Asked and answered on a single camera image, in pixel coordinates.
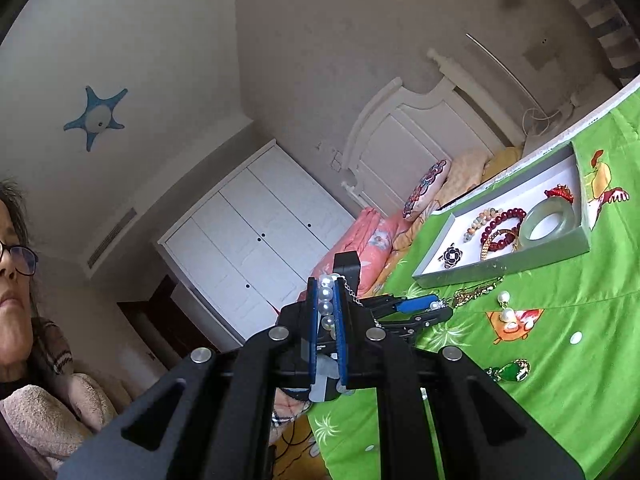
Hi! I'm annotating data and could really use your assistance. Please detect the gold bangle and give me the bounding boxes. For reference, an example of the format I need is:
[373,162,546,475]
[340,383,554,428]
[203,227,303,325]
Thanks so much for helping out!
[480,227,523,261]

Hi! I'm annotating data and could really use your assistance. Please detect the person's head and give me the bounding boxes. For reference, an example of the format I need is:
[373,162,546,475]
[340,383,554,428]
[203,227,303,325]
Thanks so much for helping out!
[0,177,41,371]

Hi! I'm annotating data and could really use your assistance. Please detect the dark wooden door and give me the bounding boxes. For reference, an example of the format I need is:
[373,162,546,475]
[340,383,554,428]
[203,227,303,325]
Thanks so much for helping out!
[117,275,221,376]

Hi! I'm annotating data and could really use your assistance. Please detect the plaid scarf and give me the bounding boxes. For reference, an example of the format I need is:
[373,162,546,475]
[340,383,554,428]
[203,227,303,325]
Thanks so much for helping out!
[30,317,76,376]

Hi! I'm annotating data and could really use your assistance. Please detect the black flower brooch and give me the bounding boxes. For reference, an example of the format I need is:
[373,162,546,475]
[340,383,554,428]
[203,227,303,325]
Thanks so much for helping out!
[439,242,463,270]

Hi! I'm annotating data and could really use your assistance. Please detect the printed curtain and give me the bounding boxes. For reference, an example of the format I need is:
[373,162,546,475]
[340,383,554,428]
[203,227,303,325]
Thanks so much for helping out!
[570,0,640,86]

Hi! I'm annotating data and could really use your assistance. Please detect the black glasses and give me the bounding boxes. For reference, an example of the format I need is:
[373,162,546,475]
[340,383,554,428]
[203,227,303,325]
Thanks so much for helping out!
[0,242,40,277]

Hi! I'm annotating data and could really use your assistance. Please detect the pastel stone bead bracelet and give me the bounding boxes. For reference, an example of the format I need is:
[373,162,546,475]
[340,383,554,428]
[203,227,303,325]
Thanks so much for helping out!
[465,206,503,242]

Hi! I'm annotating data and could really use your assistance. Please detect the embroidered flower pillow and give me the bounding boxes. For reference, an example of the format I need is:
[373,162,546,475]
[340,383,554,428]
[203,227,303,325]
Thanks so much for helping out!
[402,160,448,220]

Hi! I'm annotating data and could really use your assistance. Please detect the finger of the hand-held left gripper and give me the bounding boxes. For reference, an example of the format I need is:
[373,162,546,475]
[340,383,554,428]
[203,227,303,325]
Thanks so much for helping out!
[372,307,454,343]
[362,295,435,313]

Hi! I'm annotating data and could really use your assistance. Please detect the white headboard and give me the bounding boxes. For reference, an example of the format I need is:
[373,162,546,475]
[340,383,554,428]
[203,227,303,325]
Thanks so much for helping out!
[342,47,531,206]

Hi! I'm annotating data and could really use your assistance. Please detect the silver cardboard box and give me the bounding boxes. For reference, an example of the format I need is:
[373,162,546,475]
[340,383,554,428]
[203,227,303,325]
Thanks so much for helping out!
[411,141,592,288]

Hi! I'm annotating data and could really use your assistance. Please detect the blue starfish ceiling light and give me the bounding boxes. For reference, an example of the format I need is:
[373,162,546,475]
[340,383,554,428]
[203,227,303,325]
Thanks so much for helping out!
[62,85,129,153]

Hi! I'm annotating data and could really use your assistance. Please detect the pale green jade bangle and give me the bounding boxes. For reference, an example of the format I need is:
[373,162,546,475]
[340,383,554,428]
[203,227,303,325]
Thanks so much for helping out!
[517,200,585,253]

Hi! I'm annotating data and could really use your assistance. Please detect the ceiling air vent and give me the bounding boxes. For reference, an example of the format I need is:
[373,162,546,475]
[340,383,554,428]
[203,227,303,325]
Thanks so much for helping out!
[85,207,138,270]

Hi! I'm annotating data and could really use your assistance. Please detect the peach pillow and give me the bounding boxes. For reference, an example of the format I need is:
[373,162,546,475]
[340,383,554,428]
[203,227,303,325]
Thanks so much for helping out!
[435,147,493,208]

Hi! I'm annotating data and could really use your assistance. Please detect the green stone pendant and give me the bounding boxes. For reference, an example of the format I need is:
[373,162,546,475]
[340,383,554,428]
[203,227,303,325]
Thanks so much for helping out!
[484,358,532,385]

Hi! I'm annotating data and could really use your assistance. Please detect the pearl drop earring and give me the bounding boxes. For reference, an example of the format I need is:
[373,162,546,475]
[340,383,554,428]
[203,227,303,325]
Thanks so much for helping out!
[496,290,521,333]

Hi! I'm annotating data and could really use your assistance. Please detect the red string charm bracelet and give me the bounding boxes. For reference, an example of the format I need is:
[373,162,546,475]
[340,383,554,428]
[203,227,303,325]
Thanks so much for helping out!
[544,185,576,205]

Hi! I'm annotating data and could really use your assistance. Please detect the green printed cloth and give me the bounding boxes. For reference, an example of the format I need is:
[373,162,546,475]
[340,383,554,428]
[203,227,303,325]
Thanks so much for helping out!
[305,72,640,480]

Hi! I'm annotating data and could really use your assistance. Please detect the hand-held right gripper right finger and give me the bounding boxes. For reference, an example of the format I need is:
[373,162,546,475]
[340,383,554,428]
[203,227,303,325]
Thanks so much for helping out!
[332,276,586,480]

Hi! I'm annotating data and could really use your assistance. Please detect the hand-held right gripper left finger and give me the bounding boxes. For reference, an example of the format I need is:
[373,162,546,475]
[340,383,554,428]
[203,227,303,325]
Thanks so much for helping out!
[55,276,321,480]

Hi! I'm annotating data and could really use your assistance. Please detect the white wardrobe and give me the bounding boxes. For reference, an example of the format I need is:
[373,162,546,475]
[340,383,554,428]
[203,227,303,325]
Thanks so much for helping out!
[157,139,356,346]

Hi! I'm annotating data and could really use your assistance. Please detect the pink floral quilt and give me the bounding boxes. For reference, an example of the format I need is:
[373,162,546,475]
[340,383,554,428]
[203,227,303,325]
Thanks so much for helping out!
[310,207,416,301]

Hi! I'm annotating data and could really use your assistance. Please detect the gold chain necklace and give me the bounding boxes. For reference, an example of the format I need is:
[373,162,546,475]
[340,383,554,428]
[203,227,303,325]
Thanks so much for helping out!
[440,277,506,308]

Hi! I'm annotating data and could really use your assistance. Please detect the yellow pillow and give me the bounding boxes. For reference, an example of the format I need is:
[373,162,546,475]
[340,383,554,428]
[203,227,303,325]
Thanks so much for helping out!
[482,146,523,181]

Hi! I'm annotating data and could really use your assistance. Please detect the dark red bead bracelet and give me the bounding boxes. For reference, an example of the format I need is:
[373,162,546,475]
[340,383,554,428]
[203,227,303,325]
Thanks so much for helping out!
[480,207,528,253]

